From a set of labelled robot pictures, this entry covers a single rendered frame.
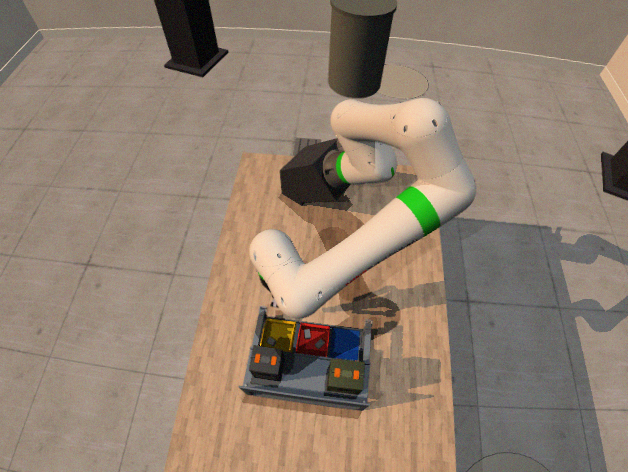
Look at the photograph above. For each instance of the red bin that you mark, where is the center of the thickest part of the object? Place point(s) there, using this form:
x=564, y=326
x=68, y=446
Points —
x=307, y=346

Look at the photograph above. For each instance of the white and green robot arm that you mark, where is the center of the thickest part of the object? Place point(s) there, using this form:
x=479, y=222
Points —
x=422, y=129

